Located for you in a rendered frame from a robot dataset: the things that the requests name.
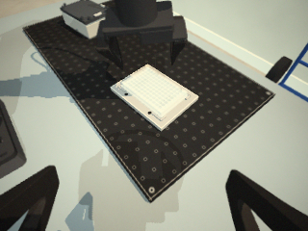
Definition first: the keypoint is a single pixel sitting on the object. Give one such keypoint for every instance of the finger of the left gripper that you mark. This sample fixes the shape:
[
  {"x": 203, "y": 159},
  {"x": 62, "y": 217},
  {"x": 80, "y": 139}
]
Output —
[
  {"x": 177, "y": 46},
  {"x": 110, "y": 50}
]

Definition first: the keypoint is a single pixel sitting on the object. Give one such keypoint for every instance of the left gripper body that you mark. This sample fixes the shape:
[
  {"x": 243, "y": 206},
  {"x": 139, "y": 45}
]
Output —
[{"x": 153, "y": 21}]

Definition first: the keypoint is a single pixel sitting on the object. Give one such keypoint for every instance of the white well plate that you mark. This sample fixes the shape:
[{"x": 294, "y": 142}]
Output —
[{"x": 154, "y": 91}]

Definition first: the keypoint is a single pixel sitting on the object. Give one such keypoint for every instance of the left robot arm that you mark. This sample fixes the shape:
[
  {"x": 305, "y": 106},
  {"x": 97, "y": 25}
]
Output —
[{"x": 7, "y": 147}]

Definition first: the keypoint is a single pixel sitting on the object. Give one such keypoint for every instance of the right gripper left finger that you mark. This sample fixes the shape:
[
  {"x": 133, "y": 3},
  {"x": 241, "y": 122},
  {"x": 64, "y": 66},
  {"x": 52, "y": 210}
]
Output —
[{"x": 36, "y": 195}]

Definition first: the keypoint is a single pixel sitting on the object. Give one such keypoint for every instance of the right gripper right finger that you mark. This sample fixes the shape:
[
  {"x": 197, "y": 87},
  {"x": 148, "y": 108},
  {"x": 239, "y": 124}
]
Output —
[{"x": 245, "y": 196}]

